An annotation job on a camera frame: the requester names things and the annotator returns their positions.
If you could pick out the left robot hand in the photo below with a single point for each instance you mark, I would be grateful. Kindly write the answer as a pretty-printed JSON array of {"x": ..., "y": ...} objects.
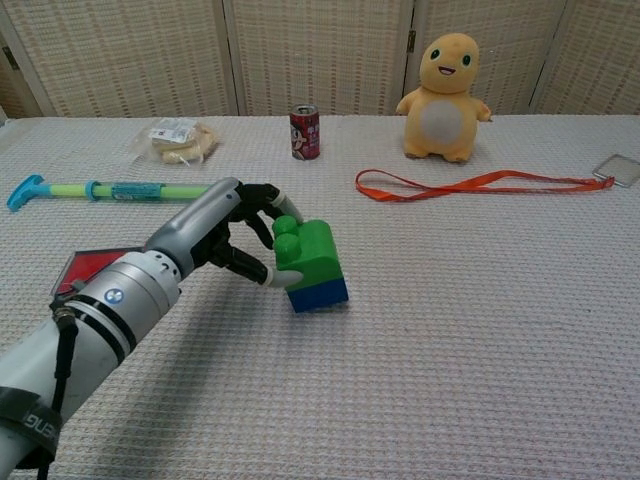
[{"x": 200, "y": 227}]

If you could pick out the green toy block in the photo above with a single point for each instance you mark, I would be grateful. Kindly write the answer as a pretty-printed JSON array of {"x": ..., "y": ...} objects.
[{"x": 312, "y": 250}]

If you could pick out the blue toy block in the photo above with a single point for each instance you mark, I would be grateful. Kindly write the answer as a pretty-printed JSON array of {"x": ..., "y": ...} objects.
[{"x": 320, "y": 295}]

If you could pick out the green blue water pump toy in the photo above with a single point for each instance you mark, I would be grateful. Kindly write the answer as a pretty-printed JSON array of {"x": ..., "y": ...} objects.
[{"x": 125, "y": 191}]

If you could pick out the bagged beige snack pack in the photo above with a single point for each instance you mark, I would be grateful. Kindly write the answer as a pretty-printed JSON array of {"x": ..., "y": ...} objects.
[{"x": 180, "y": 142}]

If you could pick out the red card in clear sleeve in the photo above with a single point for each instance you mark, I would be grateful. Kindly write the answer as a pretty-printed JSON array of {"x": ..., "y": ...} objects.
[{"x": 85, "y": 267}]

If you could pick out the red beverage can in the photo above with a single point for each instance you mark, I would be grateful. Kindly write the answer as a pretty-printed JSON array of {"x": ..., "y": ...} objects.
[{"x": 305, "y": 133}]

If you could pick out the woven folding screen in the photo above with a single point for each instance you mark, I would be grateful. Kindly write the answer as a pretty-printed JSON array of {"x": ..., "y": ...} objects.
[{"x": 320, "y": 55}]

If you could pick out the orange dinosaur plush toy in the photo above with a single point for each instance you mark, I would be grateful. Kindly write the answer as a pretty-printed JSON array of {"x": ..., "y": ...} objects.
[{"x": 445, "y": 115}]

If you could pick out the clear plastic badge holder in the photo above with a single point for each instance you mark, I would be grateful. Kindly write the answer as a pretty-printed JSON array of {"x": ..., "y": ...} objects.
[{"x": 617, "y": 170}]

